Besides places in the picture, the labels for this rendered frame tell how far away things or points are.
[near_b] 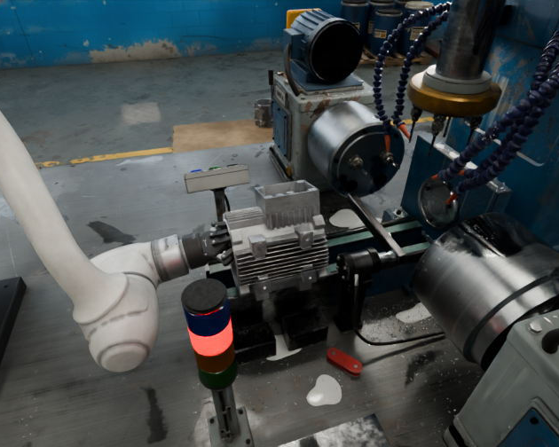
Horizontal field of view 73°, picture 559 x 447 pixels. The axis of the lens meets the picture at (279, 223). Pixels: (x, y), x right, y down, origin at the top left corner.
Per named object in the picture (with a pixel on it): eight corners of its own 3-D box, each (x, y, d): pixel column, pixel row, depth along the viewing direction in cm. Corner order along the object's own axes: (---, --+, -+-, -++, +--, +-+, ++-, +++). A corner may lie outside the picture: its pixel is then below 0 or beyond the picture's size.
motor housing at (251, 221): (303, 257, 101) (298, 189, 95) (332, 292, 84) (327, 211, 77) (230, 273, 97) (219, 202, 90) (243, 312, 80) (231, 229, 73)
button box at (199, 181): (246, 182, 110) (242, 163, 109) (250, 183, 103) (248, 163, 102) (186, 192, 106) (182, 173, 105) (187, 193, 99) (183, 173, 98)
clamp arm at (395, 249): (406, 263, 85) (354, 200, 104) (409, 254, 83) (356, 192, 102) (392, 267, 84) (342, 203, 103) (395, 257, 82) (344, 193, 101)
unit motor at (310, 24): (318, 113, 164) (326, 2, 137) (353, 148, 139) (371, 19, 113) (261, 121, 157) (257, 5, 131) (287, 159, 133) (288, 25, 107)
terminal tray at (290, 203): (305, 207, 92) (303, 179, 90) (321, 222, 82) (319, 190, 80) (257, 216, 90) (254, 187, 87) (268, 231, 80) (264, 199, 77)
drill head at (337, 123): (351, 146, 147) (360, 81, 131) (403, 198, 119) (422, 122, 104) (290, 156, 141) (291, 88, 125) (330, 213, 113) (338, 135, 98)
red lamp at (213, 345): (228, 317, 59) (225, 297, 56) (237, 349, 54) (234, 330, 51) (189, 326, 57) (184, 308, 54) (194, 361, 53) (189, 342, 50)
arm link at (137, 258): (165, 266, 87) (168, 304, 76) (97, 287, 85) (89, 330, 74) (149, 228, 81) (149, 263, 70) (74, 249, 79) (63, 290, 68)
